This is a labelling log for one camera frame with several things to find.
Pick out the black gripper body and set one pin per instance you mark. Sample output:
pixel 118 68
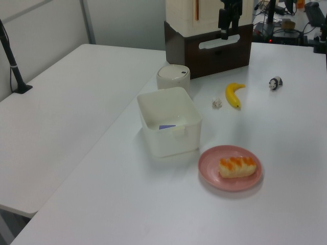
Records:
pixel 231 5

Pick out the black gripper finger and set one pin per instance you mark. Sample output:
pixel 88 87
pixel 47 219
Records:
pixel 224 20
pixel 235 20

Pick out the orange glazed bread loaf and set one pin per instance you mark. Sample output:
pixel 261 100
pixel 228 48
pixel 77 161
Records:
pixel 237 167

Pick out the black stand with base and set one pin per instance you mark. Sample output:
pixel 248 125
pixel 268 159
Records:
pixel 270 15

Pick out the brown tape roll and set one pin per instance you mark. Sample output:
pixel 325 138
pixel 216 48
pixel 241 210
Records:
pixel 288 24

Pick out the black device with red light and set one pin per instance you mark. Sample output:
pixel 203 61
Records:
pixel 284 38

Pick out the black and white panda figurine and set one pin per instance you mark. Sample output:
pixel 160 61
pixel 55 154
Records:
pixel 275 83

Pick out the yellow banana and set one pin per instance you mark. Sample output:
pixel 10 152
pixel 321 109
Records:
pixel 230 95

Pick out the beige round lidded trash can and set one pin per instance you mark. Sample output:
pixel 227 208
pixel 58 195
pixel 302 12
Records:
pixel 173 76

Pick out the small crumpled white paper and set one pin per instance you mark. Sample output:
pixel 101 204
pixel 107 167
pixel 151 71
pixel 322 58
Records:
pixel 217 102

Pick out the white square plastic bin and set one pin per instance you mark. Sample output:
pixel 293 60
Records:
pixel 166 107

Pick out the purple card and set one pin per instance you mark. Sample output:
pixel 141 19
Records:
pixel 167 127

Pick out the pink round plate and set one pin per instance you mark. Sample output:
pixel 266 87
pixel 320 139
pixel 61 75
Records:
pixel 212 168

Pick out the black clamp mount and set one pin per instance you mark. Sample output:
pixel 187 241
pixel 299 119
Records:
pixel 320 42

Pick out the black camera pole with clamp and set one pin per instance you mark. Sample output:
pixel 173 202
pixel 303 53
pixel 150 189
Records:
pixel 11 61

